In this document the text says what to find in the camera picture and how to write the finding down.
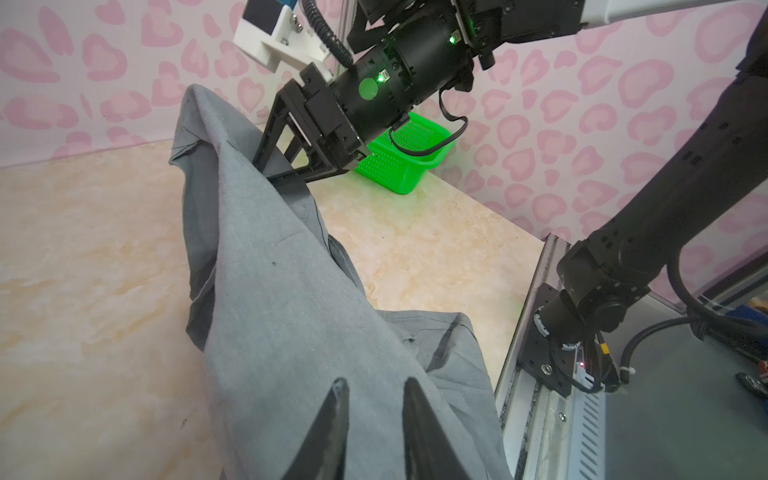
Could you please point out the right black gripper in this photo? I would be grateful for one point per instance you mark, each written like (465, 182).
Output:
(319, 126)

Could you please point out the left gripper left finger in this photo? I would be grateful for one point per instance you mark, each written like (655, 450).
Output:
(322, 454)

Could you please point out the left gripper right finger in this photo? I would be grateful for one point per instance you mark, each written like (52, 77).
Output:
(428, 452)

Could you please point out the grey long sleeve shirt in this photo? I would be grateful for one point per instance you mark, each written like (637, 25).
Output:
(280, 313)

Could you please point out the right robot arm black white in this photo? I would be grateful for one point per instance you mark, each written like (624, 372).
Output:
(563, 138)

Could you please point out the green plastic basket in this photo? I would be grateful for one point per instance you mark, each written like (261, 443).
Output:
(390, 167)

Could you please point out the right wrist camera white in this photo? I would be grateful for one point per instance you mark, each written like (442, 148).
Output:
(270, 33)

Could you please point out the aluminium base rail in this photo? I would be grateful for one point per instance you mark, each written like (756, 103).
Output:
(683, 415)

